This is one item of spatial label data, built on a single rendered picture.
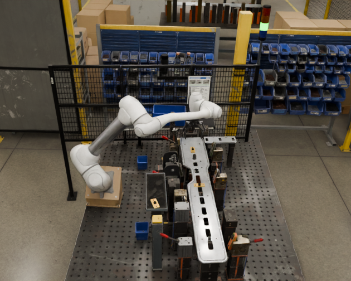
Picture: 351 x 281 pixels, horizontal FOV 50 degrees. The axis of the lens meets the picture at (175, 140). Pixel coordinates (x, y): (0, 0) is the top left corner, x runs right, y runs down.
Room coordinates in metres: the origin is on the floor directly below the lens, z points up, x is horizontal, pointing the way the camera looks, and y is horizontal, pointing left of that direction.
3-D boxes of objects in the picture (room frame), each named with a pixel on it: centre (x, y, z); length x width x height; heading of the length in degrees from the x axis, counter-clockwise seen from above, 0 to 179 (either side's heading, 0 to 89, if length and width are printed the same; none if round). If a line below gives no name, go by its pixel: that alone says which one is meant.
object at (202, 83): (3.21, -0.20, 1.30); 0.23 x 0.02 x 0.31; 95
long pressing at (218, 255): (2.17, -0.20, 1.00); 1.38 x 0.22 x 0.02; 5
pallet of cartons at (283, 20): (5.55, -2.09, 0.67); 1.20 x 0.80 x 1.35; 93
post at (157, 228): (1.67, 0.10, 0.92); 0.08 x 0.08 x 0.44; 5
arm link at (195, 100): (2.65, -0.16, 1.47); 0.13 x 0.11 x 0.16; 51
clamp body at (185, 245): (1.59, -0.08, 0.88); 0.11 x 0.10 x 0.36; 95
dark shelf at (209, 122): (3.07, 0.08, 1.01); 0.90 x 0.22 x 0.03; 95
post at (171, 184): (2.08, 0.01, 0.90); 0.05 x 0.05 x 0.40; 5
